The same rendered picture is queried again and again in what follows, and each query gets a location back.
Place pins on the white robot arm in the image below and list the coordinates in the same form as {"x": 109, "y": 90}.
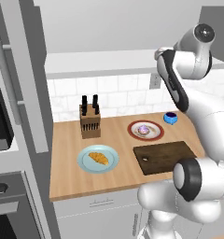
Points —
{"x": 210, "y": 124}

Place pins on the golden croissant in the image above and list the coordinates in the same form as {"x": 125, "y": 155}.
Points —
{"x": 99, "y": 158}

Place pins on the dark wooden cutting board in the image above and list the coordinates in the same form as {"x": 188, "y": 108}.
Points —
{"x": 162, "y": 155}

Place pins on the white base cabinet door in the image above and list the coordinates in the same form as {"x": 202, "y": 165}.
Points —
{"x": 92, "y": 228}

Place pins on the wooden knife block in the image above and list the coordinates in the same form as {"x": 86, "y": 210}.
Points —
{"x": 90, "y": 127}

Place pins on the pink frosted pastry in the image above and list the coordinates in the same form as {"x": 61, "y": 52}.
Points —
{"x": 143, "y": 129}

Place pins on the red-rimmed white plate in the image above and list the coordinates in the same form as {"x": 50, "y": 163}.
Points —
{"x": 154, "y": 130}

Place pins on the light blue plate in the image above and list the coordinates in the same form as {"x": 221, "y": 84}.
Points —
{"x": 86, "y": 163}

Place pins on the small blue bowl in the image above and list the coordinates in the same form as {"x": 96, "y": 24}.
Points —
{"x": 170, "y": 118}

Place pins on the grey tall appliance housing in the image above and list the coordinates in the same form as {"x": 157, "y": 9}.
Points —
{"x": 33, "y": 77}

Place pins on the white drawer front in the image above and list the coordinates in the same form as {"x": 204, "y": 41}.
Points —
{"x": 73, "y": 203}

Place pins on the black built-in microwave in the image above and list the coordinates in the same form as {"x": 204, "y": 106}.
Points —
{"x": 0, "y": 121}

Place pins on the black oven knob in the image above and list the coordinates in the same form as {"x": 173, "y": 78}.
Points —
{"x": 0, "y": 188}

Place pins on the grey wall outlet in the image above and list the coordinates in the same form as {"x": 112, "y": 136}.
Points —
{"x": 155, "y": 81}

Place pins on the white wall cabinet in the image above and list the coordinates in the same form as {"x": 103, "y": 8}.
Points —
{"x": 101, "y": 62}

